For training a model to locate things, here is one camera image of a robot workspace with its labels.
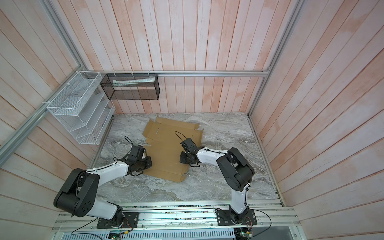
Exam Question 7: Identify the brown cardboard box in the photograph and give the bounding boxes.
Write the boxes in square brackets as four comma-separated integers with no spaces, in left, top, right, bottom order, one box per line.
[143,117,203,183]

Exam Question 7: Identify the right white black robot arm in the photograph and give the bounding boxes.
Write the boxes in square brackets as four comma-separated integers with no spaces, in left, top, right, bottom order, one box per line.
[180,138,257,227]

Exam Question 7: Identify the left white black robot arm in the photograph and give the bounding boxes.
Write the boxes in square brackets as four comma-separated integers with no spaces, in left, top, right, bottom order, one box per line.
[53,145,152,228]

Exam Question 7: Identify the white paper in basket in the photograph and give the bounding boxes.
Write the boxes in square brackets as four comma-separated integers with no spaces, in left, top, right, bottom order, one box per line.
[112,77,156,87]

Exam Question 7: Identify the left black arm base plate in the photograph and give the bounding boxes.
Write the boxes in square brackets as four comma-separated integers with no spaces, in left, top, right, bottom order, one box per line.
[97,212,139,229]

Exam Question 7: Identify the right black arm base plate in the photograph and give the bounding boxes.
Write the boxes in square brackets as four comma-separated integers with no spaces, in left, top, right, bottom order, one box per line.
[214,209,258,226]

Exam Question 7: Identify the black wire mesh basket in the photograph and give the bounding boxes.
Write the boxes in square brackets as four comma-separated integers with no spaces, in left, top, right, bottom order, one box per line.
[101,73,161,101]

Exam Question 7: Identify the white wire mesh shelf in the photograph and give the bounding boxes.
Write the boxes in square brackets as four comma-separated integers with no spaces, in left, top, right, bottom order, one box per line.
[47,71,115,145]

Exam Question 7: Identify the aluminium frame rail front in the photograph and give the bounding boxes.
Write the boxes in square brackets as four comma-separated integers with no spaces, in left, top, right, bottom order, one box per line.
[52,199,300,232]

